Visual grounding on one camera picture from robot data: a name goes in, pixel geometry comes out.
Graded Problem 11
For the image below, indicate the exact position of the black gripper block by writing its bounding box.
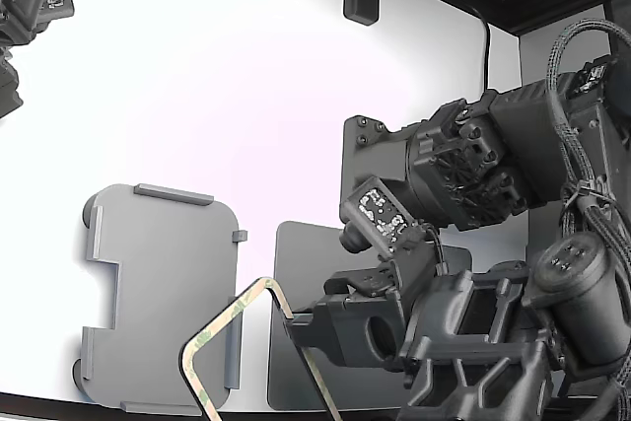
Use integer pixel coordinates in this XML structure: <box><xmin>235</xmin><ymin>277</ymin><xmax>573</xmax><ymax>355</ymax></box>
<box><xmin>283</xmin><ymin>262</ymin><xmax>411</xmax><ymax>373</ymax></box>

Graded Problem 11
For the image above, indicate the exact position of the tan rectangular frame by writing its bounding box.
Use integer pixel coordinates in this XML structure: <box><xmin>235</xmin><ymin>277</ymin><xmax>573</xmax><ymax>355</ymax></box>
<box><xmin>177</xmin><ymin>276</ymin><xmax>344</xmax><ymax>421</ymax></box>

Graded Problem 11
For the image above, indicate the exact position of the black six-joint robot arm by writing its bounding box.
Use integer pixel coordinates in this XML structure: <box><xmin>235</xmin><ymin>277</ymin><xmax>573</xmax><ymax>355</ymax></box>
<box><xmin>393</xmin><ymin>60</ymin><xmax>631</xmax><ymax>421</ymax></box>

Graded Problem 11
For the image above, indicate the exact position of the grey holder plate with rails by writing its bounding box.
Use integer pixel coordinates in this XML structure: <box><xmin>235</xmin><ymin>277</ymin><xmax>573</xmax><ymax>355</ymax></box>
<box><xmin>72</xmin><ymin>182</ymin><xmax>249</xmax><ymax>417</ymax></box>

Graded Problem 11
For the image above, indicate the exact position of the grey flat mat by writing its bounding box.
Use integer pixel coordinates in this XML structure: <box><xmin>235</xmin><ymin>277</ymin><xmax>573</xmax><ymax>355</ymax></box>
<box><xmin>266</xmin><ymin>220</ymin><xmax>473</xmax><ymax>413</ymax></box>

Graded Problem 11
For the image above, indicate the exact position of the black machine assembly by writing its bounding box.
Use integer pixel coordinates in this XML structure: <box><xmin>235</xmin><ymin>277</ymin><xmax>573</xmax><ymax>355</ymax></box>
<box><xmin>0</xmin><ymin>0</ymin><xmax>50</xmax><ymax>119</ymax></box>

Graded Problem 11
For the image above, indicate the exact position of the wrist camera with circuit board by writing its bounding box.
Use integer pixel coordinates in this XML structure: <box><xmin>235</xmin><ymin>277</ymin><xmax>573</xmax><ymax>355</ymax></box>
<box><xmin>338</xmin><ymin>175</ymin><xmax>421</xmax><ymax>265</ymax></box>

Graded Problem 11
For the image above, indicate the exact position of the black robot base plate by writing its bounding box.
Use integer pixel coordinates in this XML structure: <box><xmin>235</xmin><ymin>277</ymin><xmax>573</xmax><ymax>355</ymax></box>
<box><xmin>342</xmin><ymin>114</ymin><xmax>413</xmax><ymax>225</ymax></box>

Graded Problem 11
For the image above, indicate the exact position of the thin black cable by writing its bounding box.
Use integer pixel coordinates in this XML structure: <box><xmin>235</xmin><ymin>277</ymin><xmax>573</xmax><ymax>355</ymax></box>
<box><xmin>465</xmin><ymin>4</ymin><xmax>495</xmax><ymax>95</ymax></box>

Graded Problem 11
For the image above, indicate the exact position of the grey braided cable bundle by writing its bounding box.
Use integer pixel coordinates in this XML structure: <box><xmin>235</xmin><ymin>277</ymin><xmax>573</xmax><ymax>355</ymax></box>
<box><xmin>544</xmin><ymin>19</ymin><xmax>631</xmax><ymax>421</ymax></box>

